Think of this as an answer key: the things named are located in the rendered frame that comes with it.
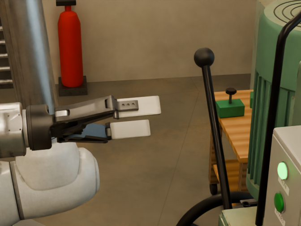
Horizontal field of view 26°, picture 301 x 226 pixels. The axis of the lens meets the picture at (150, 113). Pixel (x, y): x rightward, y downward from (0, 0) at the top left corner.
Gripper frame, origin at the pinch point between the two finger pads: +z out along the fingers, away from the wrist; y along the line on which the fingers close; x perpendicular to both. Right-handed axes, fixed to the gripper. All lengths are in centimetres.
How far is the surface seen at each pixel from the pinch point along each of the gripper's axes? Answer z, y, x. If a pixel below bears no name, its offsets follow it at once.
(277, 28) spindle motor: 16.4, 23.3, 4.7
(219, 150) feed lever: 9.9, 5.5, -8.1
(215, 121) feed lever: 10.0, 5.6, -3.3
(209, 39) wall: 91, -281, 128
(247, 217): 8.2, 21.0, -20.8
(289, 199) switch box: 7.3, 40.4, -21.5
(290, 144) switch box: 7.9, 41.9, -16.1
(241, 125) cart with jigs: 61, -146, 34
